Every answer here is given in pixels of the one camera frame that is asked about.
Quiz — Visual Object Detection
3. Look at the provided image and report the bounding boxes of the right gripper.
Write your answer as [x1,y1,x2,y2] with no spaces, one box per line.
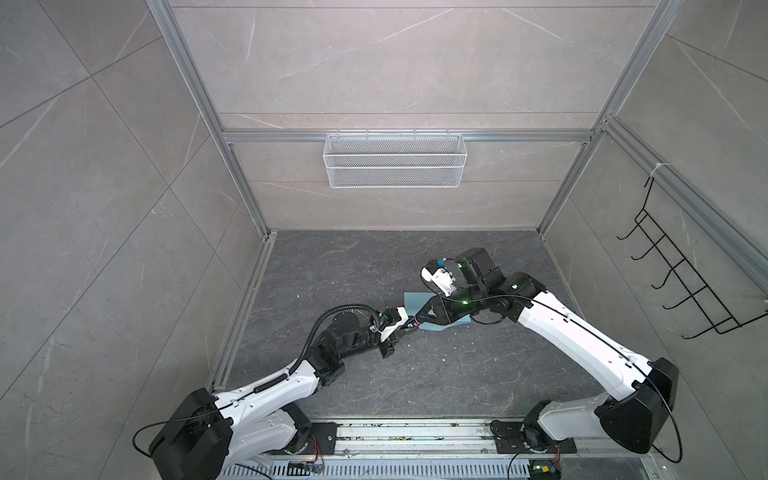
[416,284,489,324]

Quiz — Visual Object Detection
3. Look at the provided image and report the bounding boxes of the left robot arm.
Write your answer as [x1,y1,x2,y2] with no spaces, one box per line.
[145,304,409,479]

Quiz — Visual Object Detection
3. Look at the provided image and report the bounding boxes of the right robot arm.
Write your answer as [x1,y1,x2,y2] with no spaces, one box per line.
[413,248,679,454]

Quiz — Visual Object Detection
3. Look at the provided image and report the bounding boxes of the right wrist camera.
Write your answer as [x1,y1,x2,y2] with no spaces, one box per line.
[420,257,461,297]

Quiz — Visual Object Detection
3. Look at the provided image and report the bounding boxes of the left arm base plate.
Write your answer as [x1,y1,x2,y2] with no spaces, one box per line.
[301,422,339,457]

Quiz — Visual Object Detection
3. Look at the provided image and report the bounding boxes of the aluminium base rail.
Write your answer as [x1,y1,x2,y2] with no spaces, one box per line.
[215,418,667,480]

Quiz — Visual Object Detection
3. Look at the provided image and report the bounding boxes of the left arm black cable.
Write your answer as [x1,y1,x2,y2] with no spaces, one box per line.
[257,303,383,391]

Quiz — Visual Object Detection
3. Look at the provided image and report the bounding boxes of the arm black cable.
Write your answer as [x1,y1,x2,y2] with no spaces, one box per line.
[257,303,383,391]
[419,257,685,464]

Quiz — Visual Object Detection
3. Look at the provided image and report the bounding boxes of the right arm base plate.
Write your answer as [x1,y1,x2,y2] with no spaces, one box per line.
[489,420,577,454]

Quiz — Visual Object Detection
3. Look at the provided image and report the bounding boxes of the white wire mesh basket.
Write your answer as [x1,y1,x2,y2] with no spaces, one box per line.
[323,133,468,189]

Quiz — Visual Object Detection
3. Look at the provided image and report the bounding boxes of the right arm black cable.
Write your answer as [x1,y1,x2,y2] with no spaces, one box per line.
[419,257,685,464]

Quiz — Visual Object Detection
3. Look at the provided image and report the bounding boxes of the black wire hook rack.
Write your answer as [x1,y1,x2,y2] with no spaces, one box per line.
[616,178,767,340]

